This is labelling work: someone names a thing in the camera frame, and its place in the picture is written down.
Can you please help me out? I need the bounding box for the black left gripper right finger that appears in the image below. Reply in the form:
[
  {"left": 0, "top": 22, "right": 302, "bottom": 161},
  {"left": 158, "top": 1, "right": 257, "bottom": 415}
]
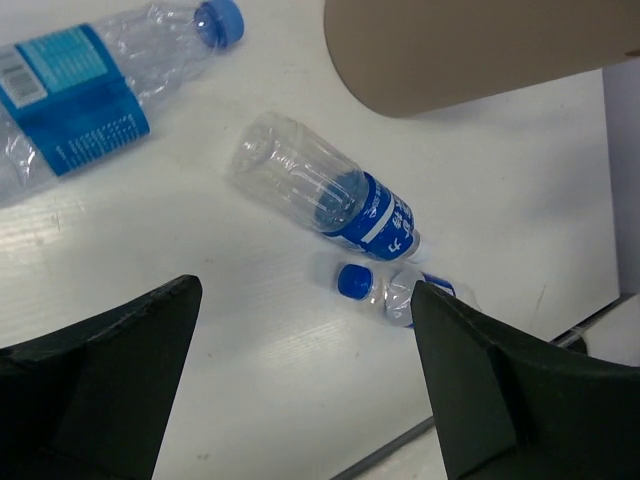
[{"left": 408, "top": 280, "right": 640, "bottom": 480}]

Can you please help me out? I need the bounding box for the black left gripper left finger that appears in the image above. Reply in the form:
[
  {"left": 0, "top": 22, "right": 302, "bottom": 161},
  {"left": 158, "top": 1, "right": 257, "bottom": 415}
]
[{"left": 1, "top": 275, "right": 202, "bottom": 479}]

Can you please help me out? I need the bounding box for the small bottle blue cap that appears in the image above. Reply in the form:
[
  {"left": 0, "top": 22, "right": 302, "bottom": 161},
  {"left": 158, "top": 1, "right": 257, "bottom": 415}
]
[{"left": 336, "top": 262, "right": 479, "bottom": 328}]

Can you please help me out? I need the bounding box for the clear bottle blue label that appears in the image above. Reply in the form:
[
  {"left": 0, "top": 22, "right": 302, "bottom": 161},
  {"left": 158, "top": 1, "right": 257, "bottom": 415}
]
[{"left": 229, "top": 112, "right": 426, "bottom": 264}]

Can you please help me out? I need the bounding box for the light-blue label plastic bottle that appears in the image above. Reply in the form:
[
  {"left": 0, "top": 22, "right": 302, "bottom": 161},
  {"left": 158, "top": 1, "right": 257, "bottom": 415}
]
[{"left": 1, "top": 1, "right": 244, "bottom": 205}]

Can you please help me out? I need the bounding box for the brown cylindrical paper bin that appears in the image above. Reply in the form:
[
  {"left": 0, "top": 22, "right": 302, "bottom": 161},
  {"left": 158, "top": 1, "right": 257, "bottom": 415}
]
[{"left": 324, "top": 0, "right": 639, "bottom": 118}]

